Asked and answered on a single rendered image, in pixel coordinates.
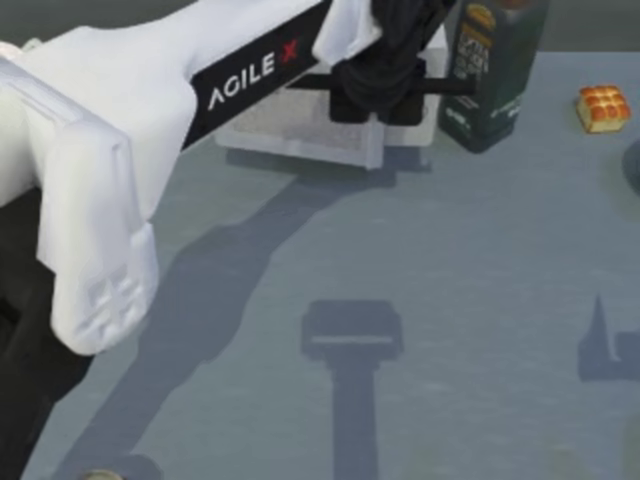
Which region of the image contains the dark green bottle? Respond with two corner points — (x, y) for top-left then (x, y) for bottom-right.
(436, 0), (551, 154)

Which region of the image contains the dark grey plate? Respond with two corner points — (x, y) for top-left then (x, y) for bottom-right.
(621, 139), (640, 197)

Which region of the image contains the white rectangular container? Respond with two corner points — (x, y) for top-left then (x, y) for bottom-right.
(214, 23), (450, 172)

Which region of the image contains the golden bread loaf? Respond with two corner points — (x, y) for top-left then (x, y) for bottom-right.
(574, 84), (633, 135)

